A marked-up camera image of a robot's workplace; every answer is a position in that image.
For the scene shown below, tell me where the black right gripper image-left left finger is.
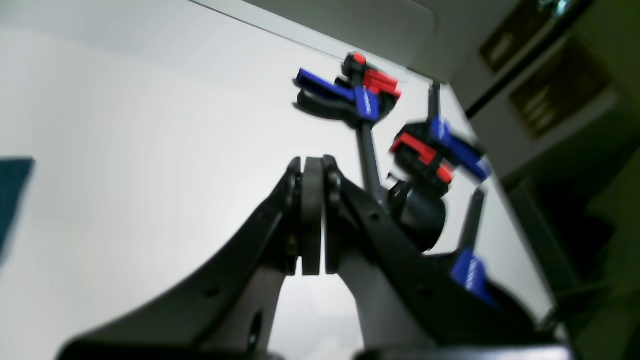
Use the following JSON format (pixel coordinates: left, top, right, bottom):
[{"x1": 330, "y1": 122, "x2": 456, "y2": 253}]
[{"x1": 59, "y1": 157, "x2": 323, "y2": 360}]

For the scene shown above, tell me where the right gripper black image-left right finger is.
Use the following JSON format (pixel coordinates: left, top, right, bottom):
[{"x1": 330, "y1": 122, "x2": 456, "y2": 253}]
[{"x1": 322, "y1": 155, "x2": 556, "y2": 360}]

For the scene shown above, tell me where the blue red bar clamp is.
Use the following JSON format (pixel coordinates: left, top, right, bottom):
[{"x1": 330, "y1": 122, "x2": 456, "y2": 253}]
[
  {"x1": 294, "y1": 51, "x2": 402, "y2": 205},
  {"x1": 426, "y1": 188, "x2": 500, "y2": 310},
  {"x1": 390, "y1": 81, "x2": 493, "y2": 198}
]

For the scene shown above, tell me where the bottom blue red bar clamp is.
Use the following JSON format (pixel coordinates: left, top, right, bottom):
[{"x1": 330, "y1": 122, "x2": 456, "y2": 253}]
[{"x1": 294, "y1": 51, "x2": 402, "y2": 205}]

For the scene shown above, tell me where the dark blue T-shirt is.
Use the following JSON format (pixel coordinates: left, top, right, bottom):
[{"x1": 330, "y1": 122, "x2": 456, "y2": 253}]
[{"x1": 0, "y1": 157, "x2": 35, "y2": 254}]

